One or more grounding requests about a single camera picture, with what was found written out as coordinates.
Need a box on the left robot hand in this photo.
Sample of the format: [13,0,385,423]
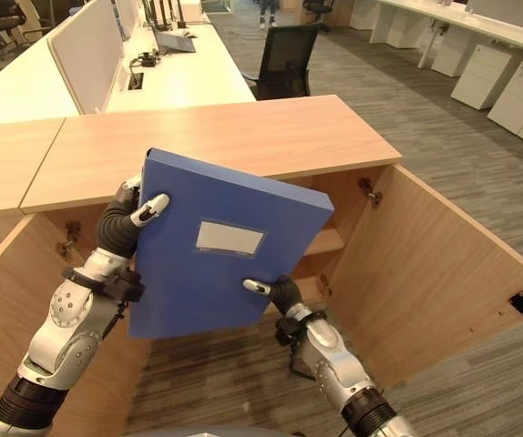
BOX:
[96,175,172,259]

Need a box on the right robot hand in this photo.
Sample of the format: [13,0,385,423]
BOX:
[241,273,302,316]

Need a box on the blue file folder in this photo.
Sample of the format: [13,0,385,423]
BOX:
[127,147,334,340]

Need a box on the wooden cabinet shelf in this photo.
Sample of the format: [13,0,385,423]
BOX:
[304,226,345,258]

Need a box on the wooden cabinet door with hinges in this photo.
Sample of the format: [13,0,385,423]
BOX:
[0,213,153,437]

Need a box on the neighbouring wooden cabinet top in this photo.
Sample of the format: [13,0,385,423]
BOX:
[0,117,67,217]

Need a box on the wooden office cabinet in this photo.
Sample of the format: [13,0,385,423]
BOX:
[18,94,404,320]

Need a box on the wooden cabinet door with latch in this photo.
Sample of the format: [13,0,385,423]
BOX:
[327,163,523,389]

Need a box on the long white office desk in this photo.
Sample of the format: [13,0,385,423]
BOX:
[105,21,257,114]

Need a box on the black mesh office chair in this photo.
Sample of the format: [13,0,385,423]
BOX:
[241,23,320,101]

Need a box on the white desk storage cabinet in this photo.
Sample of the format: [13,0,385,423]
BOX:
[430,41,467,77]

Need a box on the white office desk row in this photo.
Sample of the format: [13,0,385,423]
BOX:
[370,0,523,69]

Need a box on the white desk partition screen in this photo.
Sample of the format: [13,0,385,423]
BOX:
[46,0,125,115]

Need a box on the grey laptop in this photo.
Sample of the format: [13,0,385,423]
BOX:
[156,31,197,54]

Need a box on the person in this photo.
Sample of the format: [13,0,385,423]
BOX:
[258,0,278,29]

